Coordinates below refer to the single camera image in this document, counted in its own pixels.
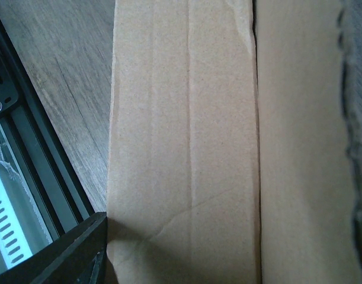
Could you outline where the cardboard box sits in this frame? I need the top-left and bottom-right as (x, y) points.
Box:
(107, 1), (362, 283)

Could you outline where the light blue slotted cable duct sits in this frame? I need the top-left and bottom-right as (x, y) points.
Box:
(0, 177), (33, 269)

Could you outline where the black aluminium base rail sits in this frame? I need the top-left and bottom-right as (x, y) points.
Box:
(0, 20), (94, 245)

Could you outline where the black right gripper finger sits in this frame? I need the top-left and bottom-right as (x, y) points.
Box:
(0, 212), (107, 283)

